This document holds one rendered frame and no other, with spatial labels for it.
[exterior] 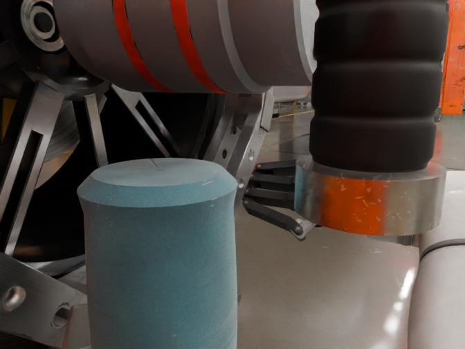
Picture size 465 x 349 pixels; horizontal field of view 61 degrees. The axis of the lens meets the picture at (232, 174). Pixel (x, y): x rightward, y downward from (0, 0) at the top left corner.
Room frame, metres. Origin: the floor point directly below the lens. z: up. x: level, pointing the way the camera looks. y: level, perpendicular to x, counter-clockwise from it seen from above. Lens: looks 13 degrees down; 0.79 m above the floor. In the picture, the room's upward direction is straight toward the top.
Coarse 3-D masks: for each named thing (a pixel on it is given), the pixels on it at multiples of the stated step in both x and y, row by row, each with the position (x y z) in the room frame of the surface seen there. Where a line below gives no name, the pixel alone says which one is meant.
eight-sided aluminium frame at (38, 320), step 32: (256, 96) 0.57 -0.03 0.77; (224, 128) 0.56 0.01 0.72; (256, 128) 0.55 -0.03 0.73; (224, 160) 0.55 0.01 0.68; (0, 256) 0.22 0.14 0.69; (0, 288) 0.21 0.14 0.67; (32, 288) 0.23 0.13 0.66; (64, 288) 0.25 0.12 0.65; (0, 320) 0.21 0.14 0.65; (32, 320) 0.23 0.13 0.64; (64, 320) 0.25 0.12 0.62
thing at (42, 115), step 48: (0, 0) 0.35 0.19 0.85; (0, 48) 0.34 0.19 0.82; (48, 96) 0.38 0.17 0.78; (96, 96) 0.43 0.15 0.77; (144, 96) 0.50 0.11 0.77; (192, 96) 0.61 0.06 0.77; (48, 144) 0.37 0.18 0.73; (96, 144) 0.42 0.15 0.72; (144, 144) 0.52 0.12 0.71; (192, 144) 0.57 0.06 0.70; (0, 192) 0.33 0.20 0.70; (48, 192) 0.57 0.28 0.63; (0, 240) 0.33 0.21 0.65; (48, 240) 0.41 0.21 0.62
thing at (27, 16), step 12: (24, 0) 0.41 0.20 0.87; (36, 0) 0.42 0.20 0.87; (48, 0) 0.44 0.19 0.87; (24, 12) 0.41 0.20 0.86; (36, 12) 0.43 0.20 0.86; (48, 12) 0.44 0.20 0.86; (24, 24) 0.41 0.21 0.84; (36, 24) 0.43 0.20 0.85; (48, 24) 0.44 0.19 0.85; (36, 36) 0.42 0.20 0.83; (48, 36) 0.44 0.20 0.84; (60, 36) 0.45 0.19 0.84; (48, 48) 0.43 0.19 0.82; (60, 48) 0.45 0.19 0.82
